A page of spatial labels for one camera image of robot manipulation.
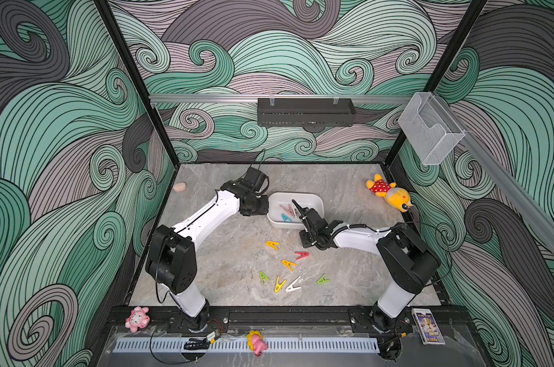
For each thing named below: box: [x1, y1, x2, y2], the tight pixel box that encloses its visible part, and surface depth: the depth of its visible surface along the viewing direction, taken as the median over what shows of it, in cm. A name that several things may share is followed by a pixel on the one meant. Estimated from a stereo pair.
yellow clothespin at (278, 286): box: [273, 276, 287, 293], surface depth 81 cm
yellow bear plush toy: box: [365, 173, 414, 213], surface depth 102 cm
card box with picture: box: [410, 308, 447, 345], surface depth 72 cm
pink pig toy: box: [124, 305, 151, 334], surface depth 73 cm
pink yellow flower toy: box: [246, 330, 269, 358], surface depth 69 cm
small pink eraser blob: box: [173, 182, 187, 192], surface depth 112 cm
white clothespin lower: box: [284, 275, 302, 293], surface depth 81 cm
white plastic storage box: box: [267, 191, 325, 231], surface depth 102 cm
